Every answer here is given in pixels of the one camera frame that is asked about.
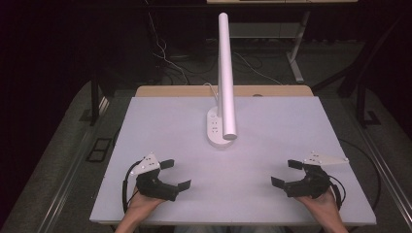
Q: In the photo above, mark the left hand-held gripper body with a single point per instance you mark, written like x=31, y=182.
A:
x=152, y=186

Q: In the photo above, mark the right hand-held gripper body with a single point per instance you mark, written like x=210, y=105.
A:
x=312, y=184

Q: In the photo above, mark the person's left hand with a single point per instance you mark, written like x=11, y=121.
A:
x=141, y=205

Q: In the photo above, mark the person's right hand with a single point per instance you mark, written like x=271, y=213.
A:
x=324, y=207

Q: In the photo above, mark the black metal stand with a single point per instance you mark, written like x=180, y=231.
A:
x=364, y=103
x=94, y=100

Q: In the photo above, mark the white desk lamp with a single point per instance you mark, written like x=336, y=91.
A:
x=225, y=81

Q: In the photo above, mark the white desk leg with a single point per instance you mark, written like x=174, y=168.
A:
x=299, y=48

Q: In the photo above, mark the black rectangular floor frame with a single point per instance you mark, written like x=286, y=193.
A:
x=98, y=149

